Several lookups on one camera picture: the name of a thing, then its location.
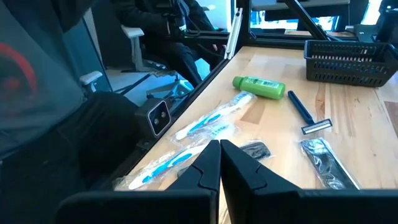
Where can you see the clear plastic bag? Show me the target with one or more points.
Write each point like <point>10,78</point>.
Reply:
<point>168,163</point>

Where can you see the white chair armrest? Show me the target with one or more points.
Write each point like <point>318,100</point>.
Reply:
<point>90,77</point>

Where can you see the person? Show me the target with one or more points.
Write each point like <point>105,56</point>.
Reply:
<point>161,25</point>
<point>37,93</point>

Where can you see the black plastic basket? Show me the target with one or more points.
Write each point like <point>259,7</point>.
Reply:
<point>342,70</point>

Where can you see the purple disposable razor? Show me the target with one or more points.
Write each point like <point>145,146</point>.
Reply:
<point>300,109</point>

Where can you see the table-level camera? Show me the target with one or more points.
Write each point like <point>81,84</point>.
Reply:
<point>157,118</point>

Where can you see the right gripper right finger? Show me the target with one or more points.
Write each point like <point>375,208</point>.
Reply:
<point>245,183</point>

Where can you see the white office chair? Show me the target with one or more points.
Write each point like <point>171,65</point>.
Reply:
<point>136,49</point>

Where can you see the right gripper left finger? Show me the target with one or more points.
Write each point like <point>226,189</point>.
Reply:
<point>202,180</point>

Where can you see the silver frame bracket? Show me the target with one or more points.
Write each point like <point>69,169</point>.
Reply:
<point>233,34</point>

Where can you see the green travel bottle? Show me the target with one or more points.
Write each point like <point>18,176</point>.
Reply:
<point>261,87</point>

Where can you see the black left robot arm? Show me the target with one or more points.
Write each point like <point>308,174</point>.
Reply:
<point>387,28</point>

